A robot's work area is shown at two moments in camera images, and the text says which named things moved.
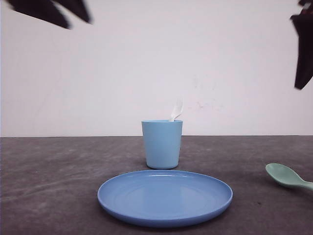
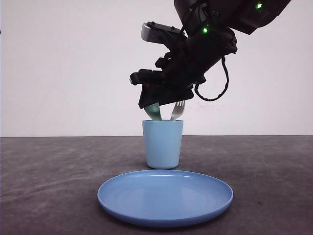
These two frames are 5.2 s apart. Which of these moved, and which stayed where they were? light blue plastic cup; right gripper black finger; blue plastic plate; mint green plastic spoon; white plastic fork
Moved: mint green plastic spoon; right gripper black finger
Stayed: white plastic fork; light blue plastic cup; blue plastic plate
